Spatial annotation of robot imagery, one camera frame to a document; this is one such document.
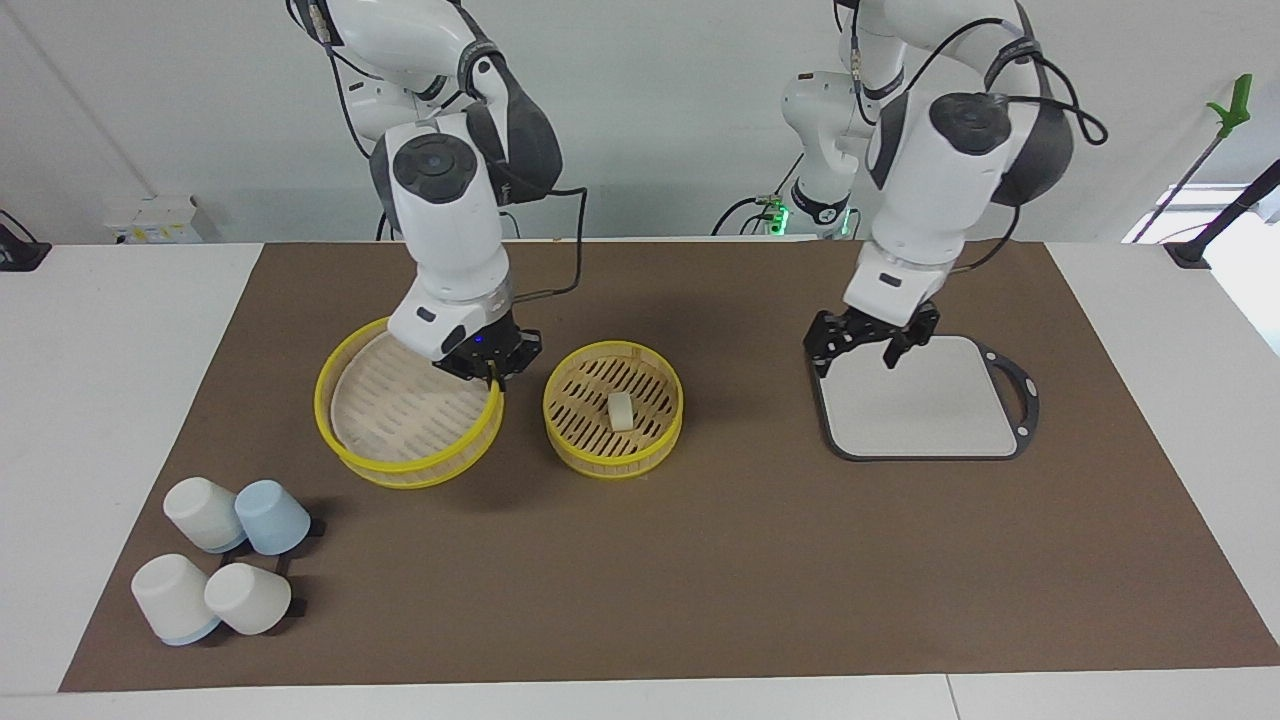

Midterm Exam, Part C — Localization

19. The yellow steamer tier slotted base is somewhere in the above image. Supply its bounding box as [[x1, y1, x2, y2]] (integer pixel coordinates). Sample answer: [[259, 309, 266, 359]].
[[543, 341, 685, 481]]

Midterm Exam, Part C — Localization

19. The white plastic cup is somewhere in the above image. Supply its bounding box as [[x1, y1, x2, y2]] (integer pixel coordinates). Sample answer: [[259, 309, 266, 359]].
[[204, 563, 293, 636], [163, 477, 248, 554], [131, 553, 223, 647]]

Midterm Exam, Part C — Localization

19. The brown table mat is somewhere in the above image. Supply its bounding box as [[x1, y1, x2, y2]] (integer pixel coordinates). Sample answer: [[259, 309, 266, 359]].
[[58, 240, 1280, 693]]

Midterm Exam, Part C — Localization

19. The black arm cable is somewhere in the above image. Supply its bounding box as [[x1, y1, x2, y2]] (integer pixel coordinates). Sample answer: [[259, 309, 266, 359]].
[[835, 0, 1109, 273], [290, 0, 588, 301]]

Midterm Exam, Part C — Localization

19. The white socket box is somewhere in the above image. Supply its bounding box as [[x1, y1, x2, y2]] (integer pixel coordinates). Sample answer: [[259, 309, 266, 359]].
[[103, 195, 219, 245]]

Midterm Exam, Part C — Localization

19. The black clamp device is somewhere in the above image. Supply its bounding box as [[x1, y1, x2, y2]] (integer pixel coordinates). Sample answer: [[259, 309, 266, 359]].
[[0, 210, 53, 273]]

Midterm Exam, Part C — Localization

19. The yellow steamer tier solid base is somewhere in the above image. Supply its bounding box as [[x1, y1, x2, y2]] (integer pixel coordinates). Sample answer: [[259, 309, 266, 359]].
[[314, 318, 506, 491]]

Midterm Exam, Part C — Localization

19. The green tipped pole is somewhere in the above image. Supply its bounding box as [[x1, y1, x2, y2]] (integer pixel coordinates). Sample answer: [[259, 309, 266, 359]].
[[1133, 73, 1254, 244]]

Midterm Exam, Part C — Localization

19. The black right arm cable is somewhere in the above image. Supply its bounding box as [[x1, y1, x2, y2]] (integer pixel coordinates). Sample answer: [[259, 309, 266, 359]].
[[290, 0, 588, 301]]

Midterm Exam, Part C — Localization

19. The light blue plastic cup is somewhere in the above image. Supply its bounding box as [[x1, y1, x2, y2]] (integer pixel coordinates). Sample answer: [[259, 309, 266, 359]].
[[234, 480, 312, 557]]

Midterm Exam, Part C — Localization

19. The grey cutting board black rim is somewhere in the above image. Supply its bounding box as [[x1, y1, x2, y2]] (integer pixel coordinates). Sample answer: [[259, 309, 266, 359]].
[[806, 334, 1041, 462]]

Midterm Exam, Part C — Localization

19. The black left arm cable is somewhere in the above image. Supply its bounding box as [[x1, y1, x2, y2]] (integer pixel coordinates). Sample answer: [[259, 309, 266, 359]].
[[835, 0, 1109, 273]]

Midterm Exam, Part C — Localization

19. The black camera stand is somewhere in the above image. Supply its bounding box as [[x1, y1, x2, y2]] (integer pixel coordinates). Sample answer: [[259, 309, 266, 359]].
[[1165, 158, 1280, 271]]

